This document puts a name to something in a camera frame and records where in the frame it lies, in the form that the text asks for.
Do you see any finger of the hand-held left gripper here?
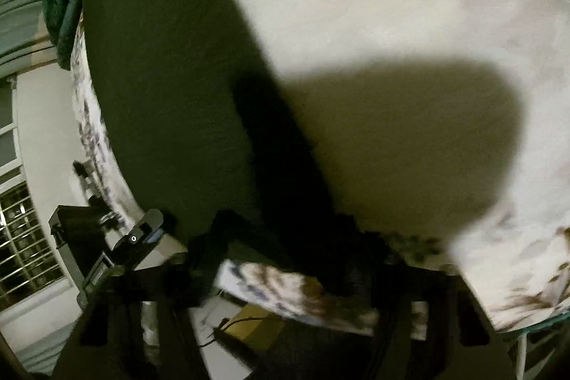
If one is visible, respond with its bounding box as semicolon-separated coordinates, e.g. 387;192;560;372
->
109;208;166;270

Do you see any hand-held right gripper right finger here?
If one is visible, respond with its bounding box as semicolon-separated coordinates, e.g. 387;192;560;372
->
337;223;513;380

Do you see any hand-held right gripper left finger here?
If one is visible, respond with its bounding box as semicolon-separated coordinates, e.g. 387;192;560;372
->
53;212;233;380

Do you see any black garment with white stripes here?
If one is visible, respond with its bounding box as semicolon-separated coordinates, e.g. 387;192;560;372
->
82;0;388;301

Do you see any window grille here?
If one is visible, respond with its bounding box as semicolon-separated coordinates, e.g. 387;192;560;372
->
0;183;68;312

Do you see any cardboard box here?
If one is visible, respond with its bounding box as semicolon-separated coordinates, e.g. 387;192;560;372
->
220;303;286;350

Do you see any striped curtain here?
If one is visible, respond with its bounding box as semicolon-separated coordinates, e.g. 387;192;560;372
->
0;0;58;73

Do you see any black cable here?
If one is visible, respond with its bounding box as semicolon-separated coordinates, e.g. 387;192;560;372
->
196;317;270;347

